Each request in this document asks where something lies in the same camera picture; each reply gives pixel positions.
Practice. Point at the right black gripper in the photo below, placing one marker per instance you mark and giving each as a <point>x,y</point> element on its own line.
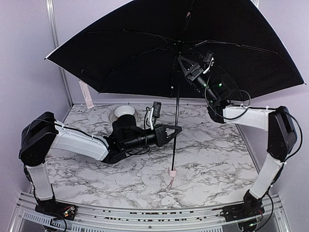
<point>193,73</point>

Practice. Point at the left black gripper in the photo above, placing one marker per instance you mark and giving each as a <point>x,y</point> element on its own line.
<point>160,135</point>

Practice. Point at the pink and black umbrella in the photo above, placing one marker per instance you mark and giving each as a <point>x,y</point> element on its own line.
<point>134,50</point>

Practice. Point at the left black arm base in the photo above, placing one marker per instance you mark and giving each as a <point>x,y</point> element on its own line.
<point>60,210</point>

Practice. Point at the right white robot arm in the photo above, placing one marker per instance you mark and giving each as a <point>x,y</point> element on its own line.
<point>277,123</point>

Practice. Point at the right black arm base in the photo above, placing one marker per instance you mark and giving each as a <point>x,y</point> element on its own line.
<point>237,212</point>

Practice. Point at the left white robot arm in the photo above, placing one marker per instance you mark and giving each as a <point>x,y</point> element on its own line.
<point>45,133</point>

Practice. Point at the red and white bowl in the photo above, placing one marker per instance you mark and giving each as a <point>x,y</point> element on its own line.
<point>124,110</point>

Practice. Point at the grey round plate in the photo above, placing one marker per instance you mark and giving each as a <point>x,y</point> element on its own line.
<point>112,118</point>

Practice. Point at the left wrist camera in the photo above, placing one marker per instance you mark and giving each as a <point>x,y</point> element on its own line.
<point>153,114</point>

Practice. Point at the right aluminium corner post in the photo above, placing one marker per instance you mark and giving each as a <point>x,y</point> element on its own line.
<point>256,3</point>

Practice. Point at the aluminium corner post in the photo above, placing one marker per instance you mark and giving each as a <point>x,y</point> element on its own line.
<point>256,3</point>
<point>54,56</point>

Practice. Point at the left aluminium corner post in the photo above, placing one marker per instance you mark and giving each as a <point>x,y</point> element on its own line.
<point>54,56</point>

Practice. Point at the aluminium front rail frame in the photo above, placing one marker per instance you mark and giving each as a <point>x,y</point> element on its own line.
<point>88,218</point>

